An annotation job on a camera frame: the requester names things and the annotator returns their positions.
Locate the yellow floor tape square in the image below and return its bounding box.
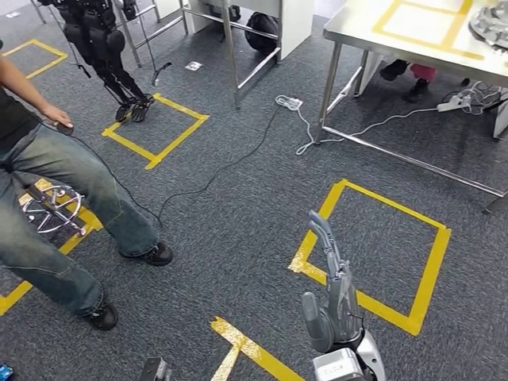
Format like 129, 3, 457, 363
100, 93, 210, 171
0, 179, 104, 318
289, 179, 452, 337
2, 38, 69, 80

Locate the black bag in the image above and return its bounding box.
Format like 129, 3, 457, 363
208, 4, 242, 23
245, 11, 280, 57

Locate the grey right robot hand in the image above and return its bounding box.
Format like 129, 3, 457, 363
300, 210, 365, 354

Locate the white power cable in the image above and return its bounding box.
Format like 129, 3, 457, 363
349, 106, 439, 139
295, 107, 346, 156

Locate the chrome chair base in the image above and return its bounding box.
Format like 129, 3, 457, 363
22, 185, 88, 237

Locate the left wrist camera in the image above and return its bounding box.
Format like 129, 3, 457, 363
138, 357, 172, 381

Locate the grey wheel hubcap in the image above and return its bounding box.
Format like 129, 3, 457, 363
468, 2, 508, 52

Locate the white cable bundle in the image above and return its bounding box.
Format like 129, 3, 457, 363
441, 80, 508, 117

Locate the yellow tape grid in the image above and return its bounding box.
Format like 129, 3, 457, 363
371, 0, 486, 62

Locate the person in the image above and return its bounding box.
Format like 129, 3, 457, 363
0, 39, 174, 333
379, 59, 437, 104

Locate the stainless steel workbench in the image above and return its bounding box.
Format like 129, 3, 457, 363
315, 0, 508, 214

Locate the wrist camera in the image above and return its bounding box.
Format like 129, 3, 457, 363
312, 348, 367, 381
138, 357, 172, 381

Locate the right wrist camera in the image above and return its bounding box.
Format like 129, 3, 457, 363
312, 348, 367, 381

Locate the black humanoid robot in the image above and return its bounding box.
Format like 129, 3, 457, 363
37, 0, 156, 125

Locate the black floor cable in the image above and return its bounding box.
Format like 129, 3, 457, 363
158, 105, 283, 228

